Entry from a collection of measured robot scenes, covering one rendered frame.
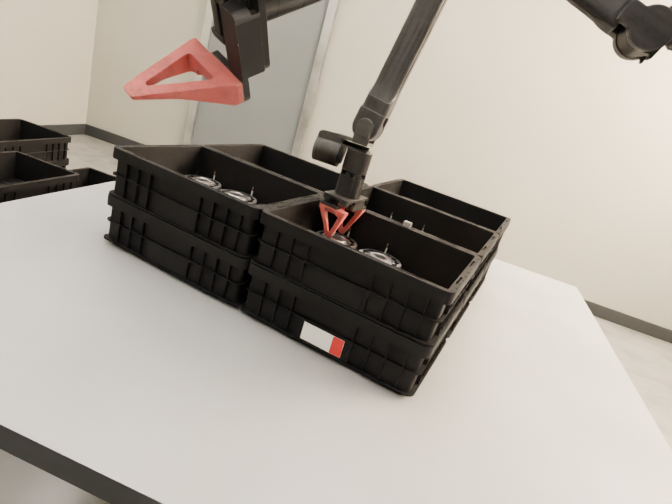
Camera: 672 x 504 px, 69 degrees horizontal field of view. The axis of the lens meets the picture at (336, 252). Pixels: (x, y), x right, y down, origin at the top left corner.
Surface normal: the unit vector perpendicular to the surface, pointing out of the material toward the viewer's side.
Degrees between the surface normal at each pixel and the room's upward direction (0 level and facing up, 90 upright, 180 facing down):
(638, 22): 85
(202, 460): 0
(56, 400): 0
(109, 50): 90
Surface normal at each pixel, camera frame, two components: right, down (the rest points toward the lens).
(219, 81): 0.10, -0.57
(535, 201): -0.26, 0.26
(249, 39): 0.61, 0.68
